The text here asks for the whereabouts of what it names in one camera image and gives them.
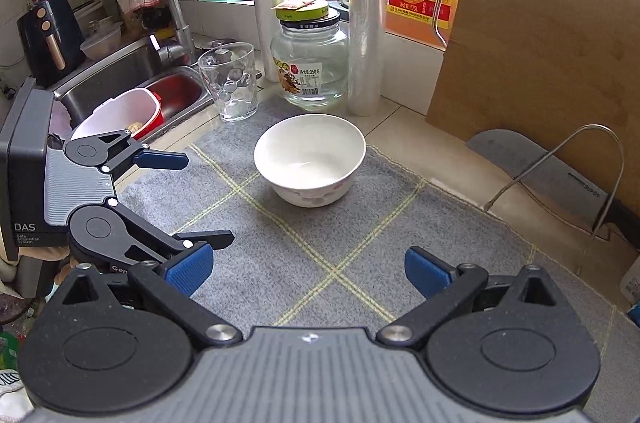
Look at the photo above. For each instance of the clear glass cup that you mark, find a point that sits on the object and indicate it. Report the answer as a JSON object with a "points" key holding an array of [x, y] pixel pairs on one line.
{"points": [[232, 93]]}

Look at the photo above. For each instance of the floral white bowl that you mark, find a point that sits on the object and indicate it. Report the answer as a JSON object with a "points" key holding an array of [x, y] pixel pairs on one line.
{"points": [[310, 153]]}

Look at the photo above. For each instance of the black air fryer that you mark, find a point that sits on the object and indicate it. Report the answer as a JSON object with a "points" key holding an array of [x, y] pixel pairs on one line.
{"points": [[50, 48]]}

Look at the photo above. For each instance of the stainless steel sink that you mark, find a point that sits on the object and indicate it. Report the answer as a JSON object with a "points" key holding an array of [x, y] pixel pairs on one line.
{"points": [[125, 63]]}

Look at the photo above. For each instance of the grey patchwork table mat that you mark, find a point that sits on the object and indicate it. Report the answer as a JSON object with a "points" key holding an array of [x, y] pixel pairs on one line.
{"points": [[300, 243]]}

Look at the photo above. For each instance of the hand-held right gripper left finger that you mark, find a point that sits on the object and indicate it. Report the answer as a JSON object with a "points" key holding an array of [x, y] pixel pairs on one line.
{"points": [[190, 267]]}

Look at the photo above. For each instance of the metal faucet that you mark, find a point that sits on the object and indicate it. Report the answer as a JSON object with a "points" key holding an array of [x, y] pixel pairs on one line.
{"points": [[180, 33]]}

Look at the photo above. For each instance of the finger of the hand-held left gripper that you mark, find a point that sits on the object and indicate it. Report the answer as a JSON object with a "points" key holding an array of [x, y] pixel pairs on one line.
{"points": [[200, 237], [160, 159]]}

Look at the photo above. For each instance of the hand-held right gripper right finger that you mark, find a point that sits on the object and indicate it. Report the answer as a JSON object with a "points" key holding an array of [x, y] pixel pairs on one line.
{"points": [[427, 269]]}

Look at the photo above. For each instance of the red white plastic basin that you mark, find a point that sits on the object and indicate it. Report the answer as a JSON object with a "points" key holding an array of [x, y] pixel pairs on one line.
{"points": [[120, 113]]}

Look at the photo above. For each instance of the clear plastic bowl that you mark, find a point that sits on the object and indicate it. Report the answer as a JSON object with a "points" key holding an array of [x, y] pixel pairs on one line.
{"points": [[102, 43]]}

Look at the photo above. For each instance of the bamboo cutting board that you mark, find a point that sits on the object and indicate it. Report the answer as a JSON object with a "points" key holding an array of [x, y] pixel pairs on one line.
{"points": [[540, 28]]}

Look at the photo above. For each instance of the tall plastic wrap roll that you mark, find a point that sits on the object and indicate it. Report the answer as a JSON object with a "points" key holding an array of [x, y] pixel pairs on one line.
{"points": [[367, 28]]}

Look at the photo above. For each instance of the clear glass jar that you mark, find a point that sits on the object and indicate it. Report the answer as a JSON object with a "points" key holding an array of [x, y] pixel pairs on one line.
{"points": [[320, 53]]}

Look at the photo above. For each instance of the white blue salt bag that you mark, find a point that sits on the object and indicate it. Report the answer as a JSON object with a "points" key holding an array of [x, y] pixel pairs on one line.
{"points": [[631, 283]]}

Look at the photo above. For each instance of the green yellow jar lid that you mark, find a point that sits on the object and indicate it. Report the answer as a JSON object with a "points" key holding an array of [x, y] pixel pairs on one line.
{"points": [[305, 9]]}

